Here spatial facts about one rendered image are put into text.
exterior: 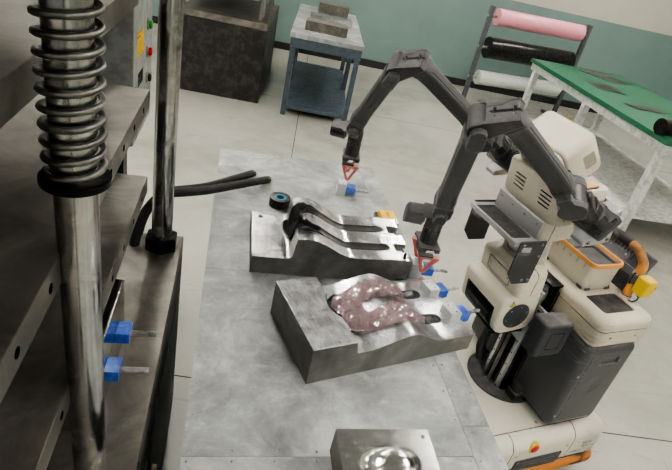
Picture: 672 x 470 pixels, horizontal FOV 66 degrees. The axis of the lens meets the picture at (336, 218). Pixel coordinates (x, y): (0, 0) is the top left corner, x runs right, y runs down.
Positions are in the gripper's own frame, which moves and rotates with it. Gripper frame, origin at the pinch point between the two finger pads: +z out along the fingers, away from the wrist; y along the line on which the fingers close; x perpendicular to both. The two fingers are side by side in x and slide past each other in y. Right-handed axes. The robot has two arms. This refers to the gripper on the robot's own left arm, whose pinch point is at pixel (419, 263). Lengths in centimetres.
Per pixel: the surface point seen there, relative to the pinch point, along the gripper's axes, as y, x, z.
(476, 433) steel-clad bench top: 61, 2, 4
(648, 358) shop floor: -62, 173, 85
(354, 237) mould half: -4.4, -22.6, -3.6
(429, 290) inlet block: 18.7, -1.9, -3.4
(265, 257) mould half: 10, -51, -1
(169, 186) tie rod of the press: 3, -80, -16
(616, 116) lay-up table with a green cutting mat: -257, 223, 3
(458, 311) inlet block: 27.4, 4.6, -3.9
